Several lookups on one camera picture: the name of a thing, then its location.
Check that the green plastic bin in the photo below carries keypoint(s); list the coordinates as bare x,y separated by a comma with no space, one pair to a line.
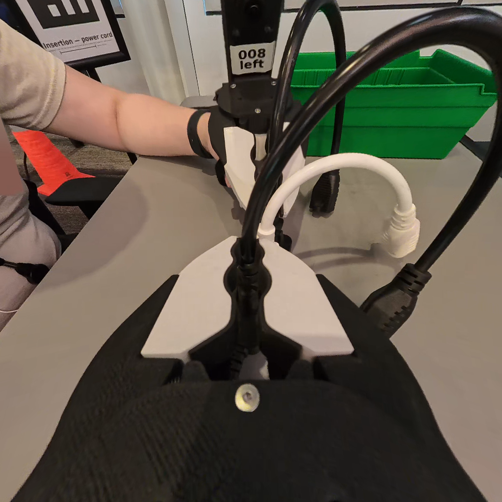
392,129

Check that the orange plastic object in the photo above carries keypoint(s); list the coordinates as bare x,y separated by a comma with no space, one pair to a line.
47,157

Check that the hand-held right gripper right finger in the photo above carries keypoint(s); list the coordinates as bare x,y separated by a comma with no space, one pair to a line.
306,310

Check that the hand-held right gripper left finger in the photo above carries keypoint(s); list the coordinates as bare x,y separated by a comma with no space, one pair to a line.
188,313

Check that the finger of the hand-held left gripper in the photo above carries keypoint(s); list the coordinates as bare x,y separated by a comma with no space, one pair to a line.
294,149
239,164

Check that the framed marker sign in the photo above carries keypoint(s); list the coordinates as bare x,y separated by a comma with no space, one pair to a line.
78,47

